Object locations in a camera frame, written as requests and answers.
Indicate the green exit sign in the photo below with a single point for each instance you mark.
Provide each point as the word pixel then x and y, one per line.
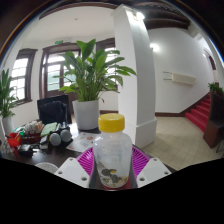
pixel 58 42

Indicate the dark wooden framed window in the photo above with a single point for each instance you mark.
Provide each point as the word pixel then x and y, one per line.
pixel 20 76
pixel 111 48

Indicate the black chair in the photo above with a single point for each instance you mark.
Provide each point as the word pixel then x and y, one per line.
pixel 53 111

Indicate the glowing wall lamp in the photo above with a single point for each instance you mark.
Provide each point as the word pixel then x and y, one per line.
pixel 154 47

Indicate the printed paper leaflet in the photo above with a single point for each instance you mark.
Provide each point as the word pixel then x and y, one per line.
pixel 81 141

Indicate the white wall radiator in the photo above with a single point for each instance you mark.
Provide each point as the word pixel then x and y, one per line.
pixel 183 78

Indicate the red carpeted staircase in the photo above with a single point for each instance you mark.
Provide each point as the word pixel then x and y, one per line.
pixel 199 115

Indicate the green booklet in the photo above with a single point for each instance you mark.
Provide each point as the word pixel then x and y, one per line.
pixel 49 129

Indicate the white square column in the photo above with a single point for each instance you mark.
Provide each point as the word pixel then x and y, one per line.
pixel 141 86

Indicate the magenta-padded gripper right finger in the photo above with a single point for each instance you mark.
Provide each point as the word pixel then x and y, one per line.
pixel 152 171

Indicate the red box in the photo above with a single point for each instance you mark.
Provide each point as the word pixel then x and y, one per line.
pixel 14 140

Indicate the clear bottle with yellow cap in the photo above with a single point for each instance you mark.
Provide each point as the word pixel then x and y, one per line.
pixel 112 150

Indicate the dark wooden double door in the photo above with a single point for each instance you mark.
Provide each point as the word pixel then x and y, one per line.
pixel 53 90

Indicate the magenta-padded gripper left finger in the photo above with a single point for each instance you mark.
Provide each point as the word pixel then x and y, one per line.
pixel 70 170

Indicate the grey microphone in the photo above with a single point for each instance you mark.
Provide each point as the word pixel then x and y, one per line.
pixel 66 136
pixel 55 139

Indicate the small black case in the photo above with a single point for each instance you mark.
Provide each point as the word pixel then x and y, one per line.
pixel 25 149

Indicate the green plant in white pot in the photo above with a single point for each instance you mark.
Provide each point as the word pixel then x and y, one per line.
pixel 86 115
pixel 7 125

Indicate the small green plant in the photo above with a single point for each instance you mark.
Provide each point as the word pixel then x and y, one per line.
pixel 216 89

